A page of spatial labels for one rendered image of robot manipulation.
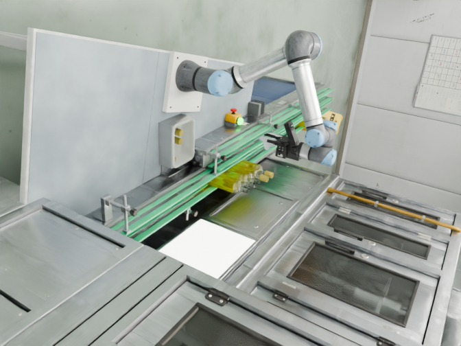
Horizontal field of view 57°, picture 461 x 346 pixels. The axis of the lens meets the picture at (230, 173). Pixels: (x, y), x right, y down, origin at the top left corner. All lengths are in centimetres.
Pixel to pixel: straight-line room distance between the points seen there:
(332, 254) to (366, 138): 628
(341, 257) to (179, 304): 107
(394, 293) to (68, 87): 152
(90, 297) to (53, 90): 74
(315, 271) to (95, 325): 110
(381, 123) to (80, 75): 690
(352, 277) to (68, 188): 125
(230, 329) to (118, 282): 34
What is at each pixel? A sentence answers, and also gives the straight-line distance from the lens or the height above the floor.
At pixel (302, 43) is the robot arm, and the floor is 134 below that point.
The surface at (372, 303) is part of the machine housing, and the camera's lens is 187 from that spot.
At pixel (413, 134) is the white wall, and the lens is 805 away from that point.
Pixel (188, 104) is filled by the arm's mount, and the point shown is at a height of 78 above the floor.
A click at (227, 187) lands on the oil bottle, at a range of 216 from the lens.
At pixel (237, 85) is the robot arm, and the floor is 101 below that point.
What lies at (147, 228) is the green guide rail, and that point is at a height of 93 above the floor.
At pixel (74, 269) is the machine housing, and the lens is 132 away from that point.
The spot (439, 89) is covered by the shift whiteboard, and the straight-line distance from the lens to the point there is 780.
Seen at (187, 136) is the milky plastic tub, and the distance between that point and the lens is 215.
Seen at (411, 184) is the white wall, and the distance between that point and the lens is 837.
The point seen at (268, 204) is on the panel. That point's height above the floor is 120.
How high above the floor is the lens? 200
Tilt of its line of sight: 27 degrees down
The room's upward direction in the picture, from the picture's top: 108 degrees clockwise
